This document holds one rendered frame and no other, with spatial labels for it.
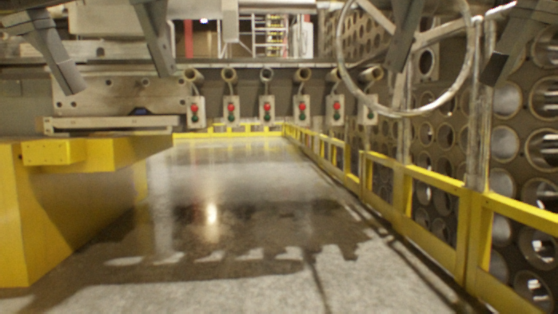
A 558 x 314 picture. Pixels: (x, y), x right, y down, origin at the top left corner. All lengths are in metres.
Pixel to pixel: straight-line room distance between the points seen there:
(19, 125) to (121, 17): 0.79
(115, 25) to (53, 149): 0.66
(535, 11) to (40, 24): 0.55
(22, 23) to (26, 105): 1.50
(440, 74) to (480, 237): 1.26
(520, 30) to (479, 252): 0.96
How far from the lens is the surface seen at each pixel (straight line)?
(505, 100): 2.46
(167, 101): 1.55
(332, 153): 3.04
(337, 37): 0.75
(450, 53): 2.27
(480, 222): 1.24
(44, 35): 0.44
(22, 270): 1.59
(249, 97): 1.45
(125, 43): 1.76
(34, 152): 1.41
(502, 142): 2.47
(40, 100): 1.89
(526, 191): 2.25
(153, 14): 0.36
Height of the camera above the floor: 0.69
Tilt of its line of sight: 6 degrees down
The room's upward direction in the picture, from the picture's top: 1 degrees counter-clockwise
